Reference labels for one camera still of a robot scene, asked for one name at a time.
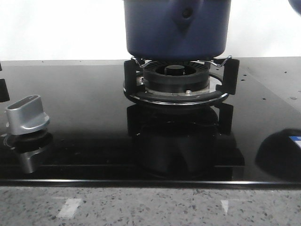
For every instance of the light blue water bowl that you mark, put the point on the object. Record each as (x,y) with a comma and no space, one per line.
(296,5)

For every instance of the black pan support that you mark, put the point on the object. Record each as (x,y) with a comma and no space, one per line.
(223,76)
(4,95)

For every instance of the right black pan support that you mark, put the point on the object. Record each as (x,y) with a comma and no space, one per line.
(223,76)

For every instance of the right black gas burner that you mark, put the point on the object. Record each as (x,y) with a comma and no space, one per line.
(176,77)

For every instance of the blue white stove sticker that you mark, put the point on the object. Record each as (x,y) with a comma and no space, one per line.
(296,140)

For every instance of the left black pan support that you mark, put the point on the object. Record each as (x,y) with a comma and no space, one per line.
(4,95)

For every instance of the silver stove control knob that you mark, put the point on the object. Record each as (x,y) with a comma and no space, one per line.
(26,116)

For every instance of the black glass gas stove top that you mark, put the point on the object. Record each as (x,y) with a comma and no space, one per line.
(97,137)

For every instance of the dark blue cooking pot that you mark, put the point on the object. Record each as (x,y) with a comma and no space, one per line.
(184,30)

